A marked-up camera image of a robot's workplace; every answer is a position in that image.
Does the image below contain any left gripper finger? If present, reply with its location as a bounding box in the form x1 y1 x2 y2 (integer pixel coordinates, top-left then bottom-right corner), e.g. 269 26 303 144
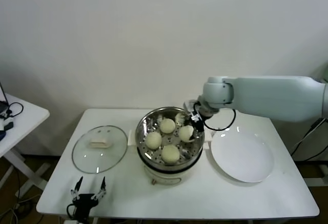
70 176 84 200
93 176 107 201

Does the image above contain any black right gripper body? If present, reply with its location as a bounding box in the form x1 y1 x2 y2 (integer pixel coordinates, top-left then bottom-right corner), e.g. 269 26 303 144
191 115 205 134

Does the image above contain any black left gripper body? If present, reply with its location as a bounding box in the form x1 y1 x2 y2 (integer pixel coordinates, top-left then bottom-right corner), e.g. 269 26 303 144
72 194 100 219

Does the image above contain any white steamed baozi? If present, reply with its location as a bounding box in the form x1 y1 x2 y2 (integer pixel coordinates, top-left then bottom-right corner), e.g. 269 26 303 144
145 131 163 150
159 118 176 134
178 126 195 142
161 145 180 165

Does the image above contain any steel perforated steamer basket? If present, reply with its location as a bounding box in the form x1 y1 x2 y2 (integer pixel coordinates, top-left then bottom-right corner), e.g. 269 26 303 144
127 107 213 168

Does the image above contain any glass pot lid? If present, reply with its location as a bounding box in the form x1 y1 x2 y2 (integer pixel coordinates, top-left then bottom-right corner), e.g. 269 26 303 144
71 125 128 175

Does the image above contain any cream electric pot base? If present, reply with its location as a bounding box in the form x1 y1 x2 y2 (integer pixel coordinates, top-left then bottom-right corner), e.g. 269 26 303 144
137 149 199 185

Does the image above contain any white oval plate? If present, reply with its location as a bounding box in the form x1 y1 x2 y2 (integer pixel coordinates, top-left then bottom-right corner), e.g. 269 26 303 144
210 126 274 183

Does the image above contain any white side table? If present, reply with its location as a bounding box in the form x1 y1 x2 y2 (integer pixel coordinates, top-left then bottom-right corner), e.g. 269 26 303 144
0 93 50 191

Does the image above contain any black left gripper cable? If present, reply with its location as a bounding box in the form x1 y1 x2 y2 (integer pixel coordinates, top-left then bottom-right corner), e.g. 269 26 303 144
66 203 76 218

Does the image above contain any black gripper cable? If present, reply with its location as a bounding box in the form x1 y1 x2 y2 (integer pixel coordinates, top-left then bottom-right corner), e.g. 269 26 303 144
203 108 236 132
66 203 76 218

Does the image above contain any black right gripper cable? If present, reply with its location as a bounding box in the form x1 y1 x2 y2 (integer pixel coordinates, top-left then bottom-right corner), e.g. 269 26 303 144
203 108 236 132

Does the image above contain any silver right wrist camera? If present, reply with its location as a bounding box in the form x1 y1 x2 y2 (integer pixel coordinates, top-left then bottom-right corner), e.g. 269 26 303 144
183 100 198 113

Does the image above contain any black looped cable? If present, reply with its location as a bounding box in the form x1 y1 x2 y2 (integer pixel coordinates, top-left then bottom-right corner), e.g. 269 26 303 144
0 103 24 119

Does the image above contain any black hanging cable with plug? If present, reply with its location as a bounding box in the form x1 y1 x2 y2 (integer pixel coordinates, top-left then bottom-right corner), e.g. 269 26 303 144
291 116 328 161

